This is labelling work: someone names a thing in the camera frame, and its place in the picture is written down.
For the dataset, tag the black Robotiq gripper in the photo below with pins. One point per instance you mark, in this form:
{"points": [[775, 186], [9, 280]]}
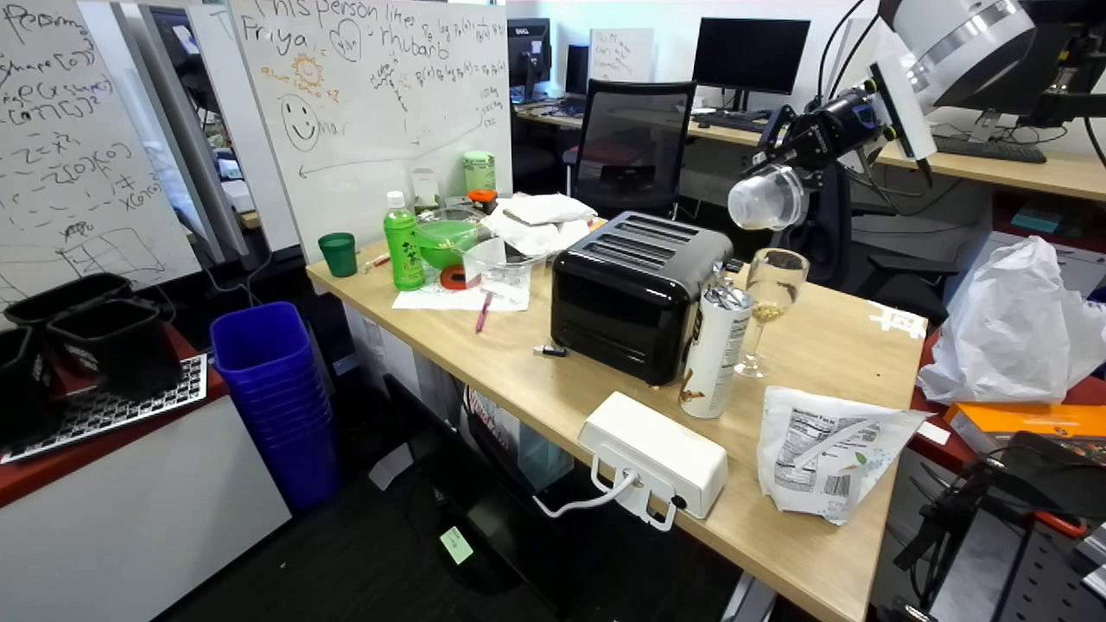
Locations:
{"points": [[848, 131]]}

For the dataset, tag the clear plastic bowl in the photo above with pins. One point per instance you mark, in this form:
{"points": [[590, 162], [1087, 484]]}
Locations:
{"points": [[764, 198]]}

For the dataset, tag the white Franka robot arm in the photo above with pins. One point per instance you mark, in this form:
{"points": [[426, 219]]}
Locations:
{"points": [[963, 46]]}

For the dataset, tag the green plastic bowl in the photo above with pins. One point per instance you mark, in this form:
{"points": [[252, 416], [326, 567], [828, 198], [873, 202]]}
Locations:
{"points": [[452, 241]]}

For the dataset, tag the black mesh office chair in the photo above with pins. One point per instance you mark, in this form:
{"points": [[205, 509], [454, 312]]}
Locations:
{"points": [[631, 142]]}

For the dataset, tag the black keyboard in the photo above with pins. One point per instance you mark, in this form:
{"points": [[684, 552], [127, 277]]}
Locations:
{"points": [[988, 149]]}

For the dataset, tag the black silver four-slot toaster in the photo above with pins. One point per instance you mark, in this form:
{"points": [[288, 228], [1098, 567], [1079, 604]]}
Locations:
{"points": [[625, 294]]}

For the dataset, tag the wooden office desk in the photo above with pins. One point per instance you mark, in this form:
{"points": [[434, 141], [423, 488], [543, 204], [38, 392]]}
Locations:
{"points": [[1037, 173]]}

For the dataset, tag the white styrofoam container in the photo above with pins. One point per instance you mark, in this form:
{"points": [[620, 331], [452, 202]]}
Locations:
{"points": [[541, 224]]}

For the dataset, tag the white plastic bag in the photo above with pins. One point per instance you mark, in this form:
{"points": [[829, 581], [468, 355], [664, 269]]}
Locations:
{"points": [[1014, 331]]}

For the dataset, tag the white printed snack bag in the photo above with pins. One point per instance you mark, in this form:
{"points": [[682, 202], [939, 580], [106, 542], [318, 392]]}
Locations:
{"points": [[829, 453]]}

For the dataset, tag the black marker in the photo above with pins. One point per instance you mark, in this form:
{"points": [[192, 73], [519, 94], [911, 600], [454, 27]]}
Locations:
{"points": [[551, 352]]}

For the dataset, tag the green lidded jar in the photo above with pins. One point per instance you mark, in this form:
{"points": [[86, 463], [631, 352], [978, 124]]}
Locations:
{"points": [[477, 173]]}

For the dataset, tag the white power strip box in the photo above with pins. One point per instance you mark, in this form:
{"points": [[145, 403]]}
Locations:
{"points": [[651, 453]]}

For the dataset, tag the red pen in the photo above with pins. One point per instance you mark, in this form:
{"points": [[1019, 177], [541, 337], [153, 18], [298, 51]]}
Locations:
{"points": [[485, 312]]}

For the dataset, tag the small orange object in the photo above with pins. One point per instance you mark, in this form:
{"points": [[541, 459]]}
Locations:
{"points": [[454, 277]]}

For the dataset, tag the white paper sheet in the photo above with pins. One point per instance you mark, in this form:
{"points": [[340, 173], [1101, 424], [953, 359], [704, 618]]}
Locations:
{"points": [[462, 300]]}

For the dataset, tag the green drink bottle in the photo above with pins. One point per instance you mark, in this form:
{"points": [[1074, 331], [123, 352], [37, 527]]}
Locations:
{"points": [[404, 248]]}

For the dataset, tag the whiteboard with smiley drawing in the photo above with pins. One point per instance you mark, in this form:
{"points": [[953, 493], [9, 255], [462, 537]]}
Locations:
{"points": [[381, 105]]}

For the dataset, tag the dark green cup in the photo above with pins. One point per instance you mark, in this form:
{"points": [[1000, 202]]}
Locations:
{"points": [[340, 255]]}

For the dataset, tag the blue plastic bin stack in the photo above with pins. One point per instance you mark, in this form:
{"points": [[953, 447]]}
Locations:
{"points": [[278, 403]]}

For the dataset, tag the black plant pot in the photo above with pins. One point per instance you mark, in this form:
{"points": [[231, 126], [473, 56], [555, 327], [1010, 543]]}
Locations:
{"points": [[23, 385], [70, 300], [123, 346]]}

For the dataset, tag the metal mesh tray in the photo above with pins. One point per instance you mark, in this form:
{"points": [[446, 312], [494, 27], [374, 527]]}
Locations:
{"points": [[127, 403]]}

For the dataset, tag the whiteboard with dense writing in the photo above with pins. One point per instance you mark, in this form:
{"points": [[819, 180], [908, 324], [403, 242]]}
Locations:
{"points": [[82, 149]]}

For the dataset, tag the white cabinet with red top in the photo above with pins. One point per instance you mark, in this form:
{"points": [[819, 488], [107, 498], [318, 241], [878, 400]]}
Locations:
{"points": [[127, 519]]}

